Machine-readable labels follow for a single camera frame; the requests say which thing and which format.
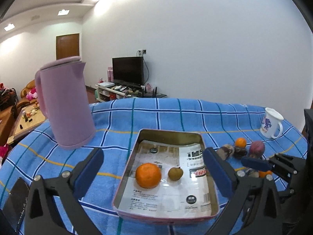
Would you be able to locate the purple round radish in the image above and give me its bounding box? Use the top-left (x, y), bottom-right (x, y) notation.
top-left (249, 141), bottom-right (265, 158)

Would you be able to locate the small orange tangerine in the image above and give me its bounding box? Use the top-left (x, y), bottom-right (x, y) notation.
top-left (235, 137), bottom-right (247, 148)

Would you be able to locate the brown striped shell piece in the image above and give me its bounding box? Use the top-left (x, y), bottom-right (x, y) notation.
top-left (216, 144), bottom-right (235, 161)

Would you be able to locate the small green-brown fruit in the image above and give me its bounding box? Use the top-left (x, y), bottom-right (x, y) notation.
top-left (168, 167), bottom-right (183, 181)

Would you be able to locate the large orange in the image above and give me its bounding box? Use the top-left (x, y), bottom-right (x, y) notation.
top-left (135, 163), bottom-right (162, 189)

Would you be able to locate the dark mangosteen fruit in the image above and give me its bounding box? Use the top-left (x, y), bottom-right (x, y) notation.
top-left (233, 146), bottom-right (248, 160)

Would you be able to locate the white printed mug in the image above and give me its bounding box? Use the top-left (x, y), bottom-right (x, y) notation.
top-left (260, 107), bottom-right (284, 139)

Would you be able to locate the black smartphone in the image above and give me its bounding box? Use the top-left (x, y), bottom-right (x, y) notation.
top-left (3, 177), bottom-right (30, 234)

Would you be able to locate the blue plaid tablecloth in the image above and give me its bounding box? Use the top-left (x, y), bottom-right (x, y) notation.
top-left (1, 98), bottom-right (307, 234)

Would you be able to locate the pink metal tin tray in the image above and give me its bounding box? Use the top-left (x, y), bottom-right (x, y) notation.
top-left (112, 129), bottom-right (220, 224)

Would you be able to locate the wooden coffee table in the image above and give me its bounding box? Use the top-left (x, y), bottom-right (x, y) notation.
top-left (7, 105), bottom-right (46, 145)

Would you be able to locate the orange leather sofa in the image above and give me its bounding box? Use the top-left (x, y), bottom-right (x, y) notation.
top-left (16, 80), bottom-right (37, 114)

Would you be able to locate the pink electric kettle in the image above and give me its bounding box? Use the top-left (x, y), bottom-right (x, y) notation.
top-left (34, 56), bottom-right (95, 150)

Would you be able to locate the white TV stand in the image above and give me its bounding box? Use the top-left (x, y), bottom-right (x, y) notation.
top-left (95, 81), bottom-right (167, 102)

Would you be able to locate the black television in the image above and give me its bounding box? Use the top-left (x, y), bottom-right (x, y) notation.
top-left (112, 57), bottom-right (144, 85)

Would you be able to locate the brown wooden door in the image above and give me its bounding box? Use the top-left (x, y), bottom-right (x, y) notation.
top-left (56, 33), bottom-right (80, 60)

